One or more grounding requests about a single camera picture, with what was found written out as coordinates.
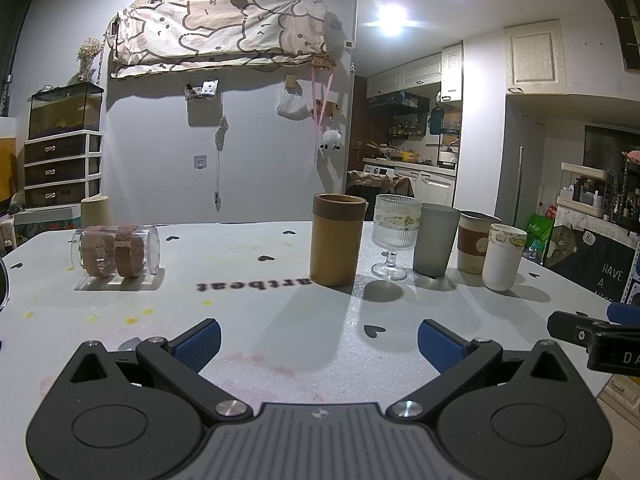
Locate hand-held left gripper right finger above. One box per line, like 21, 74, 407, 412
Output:
386, 319, 576, 420

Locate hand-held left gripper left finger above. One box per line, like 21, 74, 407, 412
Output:
66, 318, 252, 419

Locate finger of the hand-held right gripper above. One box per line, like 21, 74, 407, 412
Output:
547, 302, 640, 343

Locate clear cup with brown bands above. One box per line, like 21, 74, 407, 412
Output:
69, 224, 161, 279

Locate white cup with printed rim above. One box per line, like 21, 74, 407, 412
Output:
482, 223, 529, 292

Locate grey plastic cup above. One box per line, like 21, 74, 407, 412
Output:
412, 203, 461, 278

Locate white cup with brown sleeve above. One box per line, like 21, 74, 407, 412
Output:
457, 210, 503, 275

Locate brown cylindrical cup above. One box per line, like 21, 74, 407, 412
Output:
310, 193, 365, 289

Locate tan paper cup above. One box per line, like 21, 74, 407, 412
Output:
80, 195, 112, 229

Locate black chalkboard sign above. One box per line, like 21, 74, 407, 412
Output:
542, 224, 637, 307

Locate green bag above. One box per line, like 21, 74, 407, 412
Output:
527, 211, 557, 247

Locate ribbed glass goblet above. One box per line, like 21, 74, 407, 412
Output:
371, 194, 423, 281

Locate shelf rack with bottles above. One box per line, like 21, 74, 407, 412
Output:
556, 150, 640, 237

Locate chair with brown cover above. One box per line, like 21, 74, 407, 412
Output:
346, 169, 416, 203

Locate white drawer unit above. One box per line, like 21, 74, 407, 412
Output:
23, 130, 104, 210

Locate white hanging bag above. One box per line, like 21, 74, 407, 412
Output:
276, 89, 309, 121

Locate glass fish tank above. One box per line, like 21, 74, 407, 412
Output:
28, 82, 105, 140

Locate pink ribbon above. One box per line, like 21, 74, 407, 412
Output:
311, 66, 335, 135

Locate white upper cabinet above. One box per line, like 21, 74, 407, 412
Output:
503, 19, 567, 95

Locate dried flower bouquet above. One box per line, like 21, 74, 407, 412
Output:
75, 37, 105, 85

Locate printed cartoon cloth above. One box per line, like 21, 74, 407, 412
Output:
109, 0, 330, 80

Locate ceiling light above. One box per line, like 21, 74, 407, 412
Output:
375, 4, 411, 37

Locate hanging white cable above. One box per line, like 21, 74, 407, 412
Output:
214, 115, 230, 207

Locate small wall holder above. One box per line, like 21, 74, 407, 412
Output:
184, 79, 220, 102

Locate white kitchen wall cabinets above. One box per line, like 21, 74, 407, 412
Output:
366, 43, 464, 102

